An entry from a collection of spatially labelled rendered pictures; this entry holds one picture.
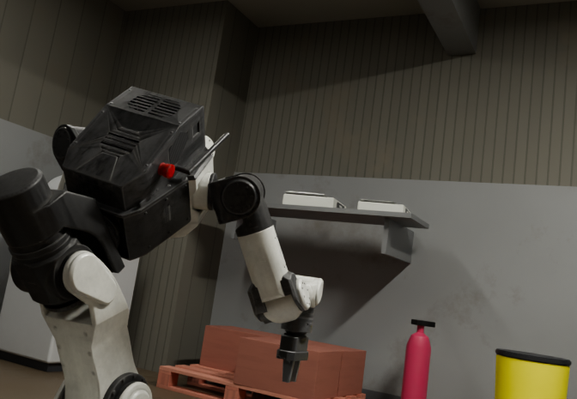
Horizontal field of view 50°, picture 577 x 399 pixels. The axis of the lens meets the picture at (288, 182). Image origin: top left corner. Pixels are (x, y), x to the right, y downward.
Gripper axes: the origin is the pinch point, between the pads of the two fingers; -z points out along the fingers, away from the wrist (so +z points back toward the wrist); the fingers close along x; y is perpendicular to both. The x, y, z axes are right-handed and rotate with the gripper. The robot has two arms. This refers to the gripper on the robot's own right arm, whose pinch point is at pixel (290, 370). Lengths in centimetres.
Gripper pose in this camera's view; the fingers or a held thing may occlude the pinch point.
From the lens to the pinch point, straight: 179.1
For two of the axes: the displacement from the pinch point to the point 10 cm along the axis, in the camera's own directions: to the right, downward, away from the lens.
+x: 4.5, 2.2, 8.6
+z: 1.4, -9.7, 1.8
